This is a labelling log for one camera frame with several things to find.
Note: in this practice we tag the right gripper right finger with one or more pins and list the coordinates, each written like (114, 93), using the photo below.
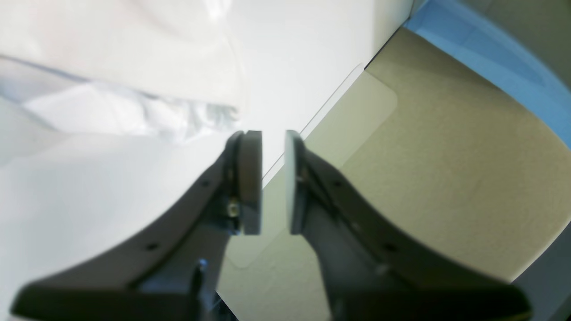
(374, 271)

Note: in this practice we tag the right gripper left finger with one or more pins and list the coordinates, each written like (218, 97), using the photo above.
(169, 270)

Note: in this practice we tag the white t-shirt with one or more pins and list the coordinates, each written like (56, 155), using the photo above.
(163, 69)

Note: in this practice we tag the beige chair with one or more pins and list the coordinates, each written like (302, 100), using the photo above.
(451, 117)

